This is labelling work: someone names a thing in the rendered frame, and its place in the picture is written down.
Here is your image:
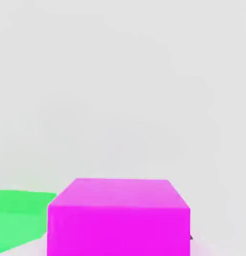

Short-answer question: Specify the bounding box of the small magenta cube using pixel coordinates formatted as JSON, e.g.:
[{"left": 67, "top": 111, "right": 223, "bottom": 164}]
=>
[{"left": 46, "top": 177, "right": 191, "bottom": 256}]

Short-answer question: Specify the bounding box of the small green cube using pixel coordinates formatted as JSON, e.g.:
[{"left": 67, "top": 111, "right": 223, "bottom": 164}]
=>
[{"left": 0, "top": 189, "right": 58, "bottom": 256}]

